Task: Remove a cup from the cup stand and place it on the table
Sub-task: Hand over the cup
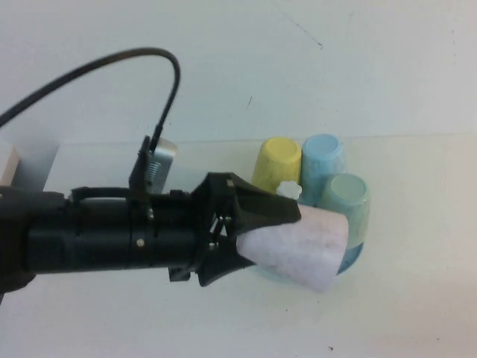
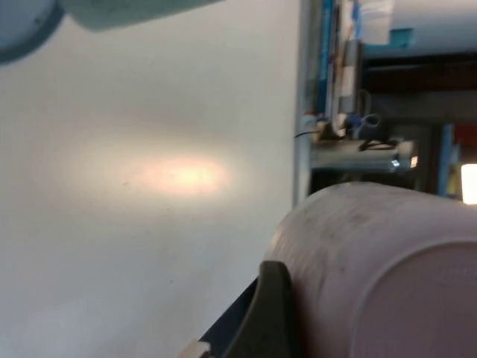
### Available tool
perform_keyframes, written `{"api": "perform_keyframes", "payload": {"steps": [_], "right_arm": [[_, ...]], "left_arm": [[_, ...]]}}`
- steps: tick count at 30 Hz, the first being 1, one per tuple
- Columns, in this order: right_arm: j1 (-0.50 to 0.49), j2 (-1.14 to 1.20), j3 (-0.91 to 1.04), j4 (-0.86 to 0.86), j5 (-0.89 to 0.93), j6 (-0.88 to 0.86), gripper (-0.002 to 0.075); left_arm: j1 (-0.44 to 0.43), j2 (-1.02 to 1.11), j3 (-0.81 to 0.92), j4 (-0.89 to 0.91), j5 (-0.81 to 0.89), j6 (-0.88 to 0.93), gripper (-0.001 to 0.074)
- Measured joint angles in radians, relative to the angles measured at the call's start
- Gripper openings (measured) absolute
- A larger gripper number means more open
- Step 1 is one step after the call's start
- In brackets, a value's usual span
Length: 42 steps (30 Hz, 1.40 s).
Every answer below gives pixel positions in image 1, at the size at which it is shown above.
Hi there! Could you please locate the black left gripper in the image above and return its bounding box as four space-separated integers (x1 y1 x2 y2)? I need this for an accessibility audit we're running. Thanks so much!
151 173 302 287

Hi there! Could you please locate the pale pink cup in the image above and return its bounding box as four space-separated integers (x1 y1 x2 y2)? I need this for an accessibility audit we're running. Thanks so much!
236 203 350 292

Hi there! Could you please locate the yellow cup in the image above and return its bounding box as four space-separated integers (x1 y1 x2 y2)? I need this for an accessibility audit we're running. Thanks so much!
251 136 303 197

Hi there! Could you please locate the light blue cup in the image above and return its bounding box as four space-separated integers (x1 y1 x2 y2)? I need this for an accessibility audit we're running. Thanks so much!
300 134 350 208

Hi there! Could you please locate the blue cup stand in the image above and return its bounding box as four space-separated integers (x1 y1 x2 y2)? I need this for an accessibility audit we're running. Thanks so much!
250 180 368 287

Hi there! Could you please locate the pale green cup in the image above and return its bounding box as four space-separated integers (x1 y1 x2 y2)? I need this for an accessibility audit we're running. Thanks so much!
316 173 372 249

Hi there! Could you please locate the beige board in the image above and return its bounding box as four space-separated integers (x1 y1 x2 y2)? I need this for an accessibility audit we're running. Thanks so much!
0 145 20 186

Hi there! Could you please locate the black camera cable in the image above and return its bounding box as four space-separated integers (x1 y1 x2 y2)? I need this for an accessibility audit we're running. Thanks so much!
0 46 182 150

